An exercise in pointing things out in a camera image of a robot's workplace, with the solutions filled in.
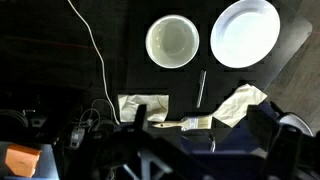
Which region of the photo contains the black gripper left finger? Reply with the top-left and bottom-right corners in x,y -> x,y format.
133,104 -> 147,130

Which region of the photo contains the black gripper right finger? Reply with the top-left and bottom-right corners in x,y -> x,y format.
247,105 -> 271,150

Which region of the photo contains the grey pen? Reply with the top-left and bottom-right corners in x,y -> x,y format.
196,70 -> 207,108

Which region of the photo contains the white ceramic bowl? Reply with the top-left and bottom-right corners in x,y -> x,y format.
145,14 -> 200,69

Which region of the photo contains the crumpled beige paper napkin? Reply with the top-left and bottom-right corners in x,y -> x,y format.
117,93 -> 170,123

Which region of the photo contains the black office chair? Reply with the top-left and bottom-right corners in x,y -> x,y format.
270,101 -> 314,137

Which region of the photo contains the white plate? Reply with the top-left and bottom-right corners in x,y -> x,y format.
210,0 -> 281,68

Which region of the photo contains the orange sticky note pad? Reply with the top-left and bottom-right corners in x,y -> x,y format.
5,144 -> 41,178

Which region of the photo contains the wooden handled paint brush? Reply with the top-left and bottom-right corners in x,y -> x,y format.
153,115 -> 212,131

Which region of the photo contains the white cable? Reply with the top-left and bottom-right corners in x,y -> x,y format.
67,0 -> 121,126

